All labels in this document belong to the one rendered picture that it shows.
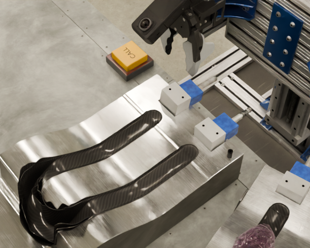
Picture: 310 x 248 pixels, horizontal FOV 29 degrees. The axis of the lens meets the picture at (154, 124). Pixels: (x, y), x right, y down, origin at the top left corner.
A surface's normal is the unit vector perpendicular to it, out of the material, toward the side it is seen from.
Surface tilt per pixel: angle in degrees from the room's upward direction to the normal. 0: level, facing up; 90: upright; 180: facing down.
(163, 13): 30
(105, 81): 0
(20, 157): 5
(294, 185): 0
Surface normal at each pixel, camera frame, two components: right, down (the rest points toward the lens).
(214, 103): 0.00, -0.60
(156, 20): -0.40, -0.28
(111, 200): 0.37, -0.75
